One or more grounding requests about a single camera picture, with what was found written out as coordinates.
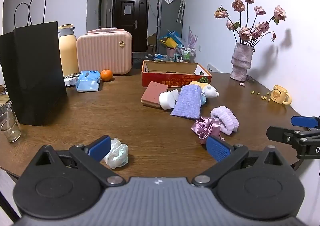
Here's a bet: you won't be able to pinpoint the grey refrigerator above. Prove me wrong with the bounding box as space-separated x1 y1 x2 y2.
156 0 185 54

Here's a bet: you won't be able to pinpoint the clear drinking glass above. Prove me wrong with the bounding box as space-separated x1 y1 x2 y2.
0 101 22 143

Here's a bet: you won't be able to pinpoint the pink sponge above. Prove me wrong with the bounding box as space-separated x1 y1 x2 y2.
141 81 168 109

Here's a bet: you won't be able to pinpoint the wire rolling cart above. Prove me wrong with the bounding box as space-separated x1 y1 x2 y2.
175 46 195 63

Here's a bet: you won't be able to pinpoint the purple wall decoration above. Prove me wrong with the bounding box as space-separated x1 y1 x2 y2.
187 26 198 47

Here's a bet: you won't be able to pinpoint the dried pink roses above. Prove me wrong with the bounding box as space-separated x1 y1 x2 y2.
214 0 287 47

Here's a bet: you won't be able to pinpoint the orange cardboard box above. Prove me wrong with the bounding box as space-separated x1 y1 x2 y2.
141 60 212 88

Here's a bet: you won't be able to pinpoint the white charger with cable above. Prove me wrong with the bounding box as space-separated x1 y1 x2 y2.
64 73 80 87

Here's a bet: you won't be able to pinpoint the scattered yellow seeds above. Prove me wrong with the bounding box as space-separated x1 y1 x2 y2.
251 90 271 102

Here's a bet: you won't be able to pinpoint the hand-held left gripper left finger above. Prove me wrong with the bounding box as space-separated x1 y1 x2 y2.
35 135 125 187

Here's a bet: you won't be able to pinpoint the lavender terry headband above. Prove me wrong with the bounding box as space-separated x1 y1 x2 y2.
210 106 240 136

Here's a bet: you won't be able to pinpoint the pink ribbed hard case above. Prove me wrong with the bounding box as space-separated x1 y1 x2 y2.
76 28 133 75

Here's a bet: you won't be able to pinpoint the white and yellow plush toy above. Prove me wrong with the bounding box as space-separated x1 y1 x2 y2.
189 80 220 99

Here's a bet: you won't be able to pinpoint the purple linen pouch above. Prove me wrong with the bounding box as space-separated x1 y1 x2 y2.
171 84 203 119

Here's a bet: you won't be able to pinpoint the blue yellow plastic pile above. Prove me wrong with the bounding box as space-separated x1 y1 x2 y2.
159 31 184 48

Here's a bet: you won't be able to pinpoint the black paper bag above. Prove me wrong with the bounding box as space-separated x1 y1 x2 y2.
0 0 68 127

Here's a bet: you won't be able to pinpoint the open brown carton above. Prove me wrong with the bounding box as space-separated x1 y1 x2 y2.
147 33 157 54

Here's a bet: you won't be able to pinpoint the folded white umbrella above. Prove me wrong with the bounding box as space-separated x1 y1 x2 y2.
176 0 186 23

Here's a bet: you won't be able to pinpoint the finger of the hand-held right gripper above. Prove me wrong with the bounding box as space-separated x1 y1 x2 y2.
291 115 320 129
266 126 320 145

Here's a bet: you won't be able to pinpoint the light blue tissue pack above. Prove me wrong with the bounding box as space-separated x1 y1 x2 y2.
75 69 101 92

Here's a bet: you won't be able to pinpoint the white iridescent bag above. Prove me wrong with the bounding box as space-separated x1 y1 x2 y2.
103 138 129 169

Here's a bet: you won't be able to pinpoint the pink satin scrunchie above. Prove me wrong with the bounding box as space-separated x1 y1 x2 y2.
191 116 225 145

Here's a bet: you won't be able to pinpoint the white sponge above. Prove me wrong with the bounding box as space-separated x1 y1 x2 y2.
159 89 179 110

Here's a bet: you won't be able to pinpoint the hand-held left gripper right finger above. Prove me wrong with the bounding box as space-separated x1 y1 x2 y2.
191 136 285 188

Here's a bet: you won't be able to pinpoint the dark brown entrance door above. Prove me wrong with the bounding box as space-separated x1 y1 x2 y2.
112 0 150 53

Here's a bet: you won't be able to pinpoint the yellow bear mug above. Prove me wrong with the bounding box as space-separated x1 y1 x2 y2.
269 84 292 105

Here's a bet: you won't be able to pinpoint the yellow thermos bottle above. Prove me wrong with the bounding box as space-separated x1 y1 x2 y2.
58 24 80 78

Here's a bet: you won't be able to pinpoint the clear stirring stick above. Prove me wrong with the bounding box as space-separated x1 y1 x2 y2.
6 100 13 129

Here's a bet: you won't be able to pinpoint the orange fruit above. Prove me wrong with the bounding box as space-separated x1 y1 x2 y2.
100 69 113 82

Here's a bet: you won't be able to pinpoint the purple ribbed vase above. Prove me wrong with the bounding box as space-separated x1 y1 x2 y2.
230 42 255 82

